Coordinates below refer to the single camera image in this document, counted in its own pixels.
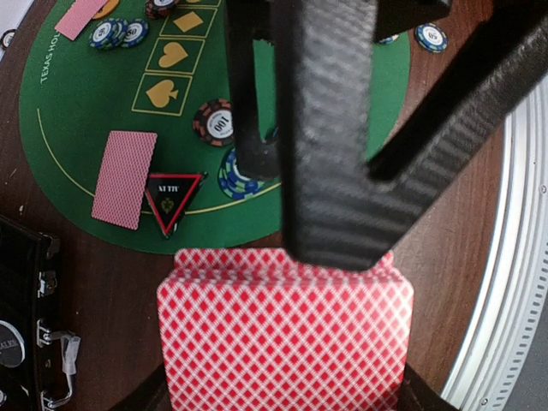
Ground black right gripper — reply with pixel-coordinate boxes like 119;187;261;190
273;0;547;271

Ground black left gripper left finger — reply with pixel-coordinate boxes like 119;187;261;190
110;364;171;411

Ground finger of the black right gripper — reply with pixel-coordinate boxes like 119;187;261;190
224;0;280;180

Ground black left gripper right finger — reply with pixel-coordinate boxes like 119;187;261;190
400;363;458;411

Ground red card deck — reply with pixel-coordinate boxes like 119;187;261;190
157;248;414;410

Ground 50 chip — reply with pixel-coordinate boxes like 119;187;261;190
217;148;268;200
414;23;449;53

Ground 50 chips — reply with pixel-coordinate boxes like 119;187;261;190
88;17;149;51

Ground orange big blind button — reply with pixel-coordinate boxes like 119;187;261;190
92;0;120;21

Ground dealt card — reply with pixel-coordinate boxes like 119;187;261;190
92;130;158;230
55;0;107;41

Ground black poker chip case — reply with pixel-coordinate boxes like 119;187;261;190
1;217;80;410

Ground clear acrylic dealer button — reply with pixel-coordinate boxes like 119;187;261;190
0;320;26;368

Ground green round poker mat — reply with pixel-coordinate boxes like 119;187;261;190
19;0;412;256

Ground red triangular all-in marker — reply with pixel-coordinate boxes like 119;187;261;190
145;172;208;239

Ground aluminium front rail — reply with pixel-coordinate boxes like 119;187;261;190
441;81;547;410

